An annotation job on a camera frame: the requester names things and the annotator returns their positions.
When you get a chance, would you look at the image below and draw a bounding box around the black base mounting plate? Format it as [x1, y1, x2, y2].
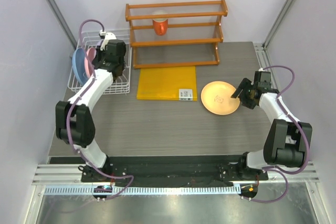
[50, 155, 268, 188]

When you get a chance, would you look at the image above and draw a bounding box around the white slotted cable duct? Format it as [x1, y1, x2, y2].
[44, 184, 241, 196]

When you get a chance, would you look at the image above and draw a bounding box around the orange mug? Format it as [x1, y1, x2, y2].
[152, 18, 168, 36]

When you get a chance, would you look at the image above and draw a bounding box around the orange wooden shelf rack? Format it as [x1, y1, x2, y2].
[125, 0, 228, 69]

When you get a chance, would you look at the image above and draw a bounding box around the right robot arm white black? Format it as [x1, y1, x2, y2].
[231, 69, 312, 180]

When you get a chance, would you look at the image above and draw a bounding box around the blue plate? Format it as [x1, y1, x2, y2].
[72, 48, 88, 85]

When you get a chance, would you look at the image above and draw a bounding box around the yellow clip file folder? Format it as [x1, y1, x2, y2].
[136, 66, 197, 101]

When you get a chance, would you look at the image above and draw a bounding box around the pink plate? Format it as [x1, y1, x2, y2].
[84, 47, 96, 78]

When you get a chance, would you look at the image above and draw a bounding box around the white wire dish rack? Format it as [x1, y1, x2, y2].
[67, 30, 132, 95]

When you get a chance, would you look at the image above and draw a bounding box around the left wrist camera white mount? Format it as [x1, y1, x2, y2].
[99, 30, 116, 51]

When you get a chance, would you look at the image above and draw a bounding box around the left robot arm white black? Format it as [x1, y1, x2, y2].
[55, 39, 126, 182]

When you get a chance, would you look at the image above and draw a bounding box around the orange tan plate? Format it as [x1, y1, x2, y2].
[201, 81, 240, 115]

